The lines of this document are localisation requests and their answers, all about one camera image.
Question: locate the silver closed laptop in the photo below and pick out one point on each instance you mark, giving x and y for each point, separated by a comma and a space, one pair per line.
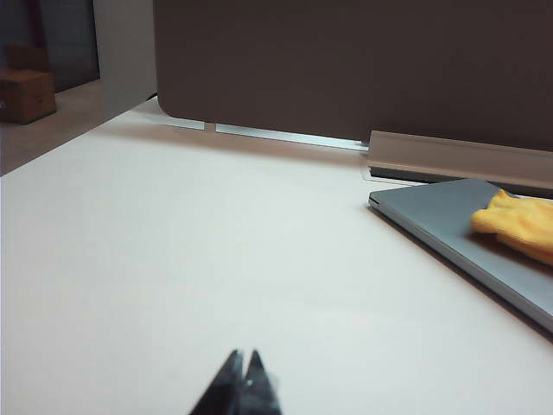
432, 207

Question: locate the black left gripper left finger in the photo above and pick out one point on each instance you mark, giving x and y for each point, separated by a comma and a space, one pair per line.
222, 393

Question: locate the yellow microfibre rag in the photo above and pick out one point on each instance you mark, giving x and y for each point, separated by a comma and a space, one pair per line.
518, 220

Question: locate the grey felt desk divider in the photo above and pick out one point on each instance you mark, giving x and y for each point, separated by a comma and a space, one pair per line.
345, 65

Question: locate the brown cardboard box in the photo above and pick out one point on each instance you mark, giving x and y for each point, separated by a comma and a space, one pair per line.
28, 97
26, 56

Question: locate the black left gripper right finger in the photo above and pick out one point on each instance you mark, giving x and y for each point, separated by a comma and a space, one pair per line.
259, 393

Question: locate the white building pillar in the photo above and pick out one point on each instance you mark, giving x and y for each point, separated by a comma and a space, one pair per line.
125, 56

